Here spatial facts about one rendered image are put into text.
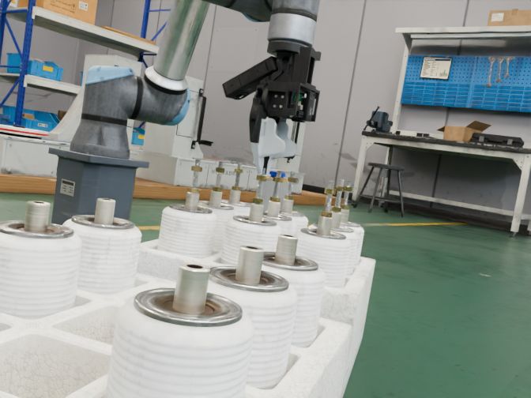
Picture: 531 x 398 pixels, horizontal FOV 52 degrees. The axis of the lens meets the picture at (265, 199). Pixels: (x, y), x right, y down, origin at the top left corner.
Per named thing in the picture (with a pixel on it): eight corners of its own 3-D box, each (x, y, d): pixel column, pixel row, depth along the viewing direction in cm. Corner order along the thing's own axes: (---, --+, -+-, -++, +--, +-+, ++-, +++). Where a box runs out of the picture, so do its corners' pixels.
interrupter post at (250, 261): (229, 283, 49) (235, 246, 48) (239, 278, 51) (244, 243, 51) (254, 288, 48) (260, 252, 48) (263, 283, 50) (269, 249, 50)
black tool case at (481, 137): (475, 146, 530) (477, 136, 529) (522, 152, 509) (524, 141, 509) (469, 143, 500) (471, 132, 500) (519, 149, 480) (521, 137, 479)
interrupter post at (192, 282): (164, 312, 38) (171, 264, 37) (180, 305, 40) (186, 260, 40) (195, 321, 37) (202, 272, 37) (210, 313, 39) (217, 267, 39)
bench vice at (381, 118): (378, 135, 565) (382, 111, 563) (394, 137, 554) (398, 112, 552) (359, 129, 532) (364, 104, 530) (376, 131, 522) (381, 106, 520)
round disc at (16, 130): (-25, 129, 293) (-23, 118, 292) (29, 136, 317) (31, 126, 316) (4, 135, 274) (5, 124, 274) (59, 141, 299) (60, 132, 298)
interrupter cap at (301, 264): (239, 262, 58) (240, 256, 58) (262, 253, 65) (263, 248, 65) (308, 278, 56) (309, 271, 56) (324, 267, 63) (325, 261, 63)
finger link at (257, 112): (253, 141, 88) (262, 87, 87) (245, 140, 89) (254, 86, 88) (268, 145, 92) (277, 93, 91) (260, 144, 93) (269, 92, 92)
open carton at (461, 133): (451, 145, 560) (455, 123, 558) (487, 148, 529) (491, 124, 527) (434, 141, 541) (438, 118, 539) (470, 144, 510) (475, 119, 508)
